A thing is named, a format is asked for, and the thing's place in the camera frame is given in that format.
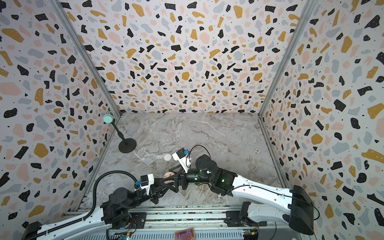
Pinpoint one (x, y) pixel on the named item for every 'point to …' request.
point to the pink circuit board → (187, 234)
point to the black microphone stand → (128, 145)
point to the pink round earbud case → (168, 174)
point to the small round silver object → (257, 150)
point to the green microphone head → (108, 118)
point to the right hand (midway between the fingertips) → (165, 177)
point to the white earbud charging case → (167, 157)
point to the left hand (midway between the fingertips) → (173, 180)
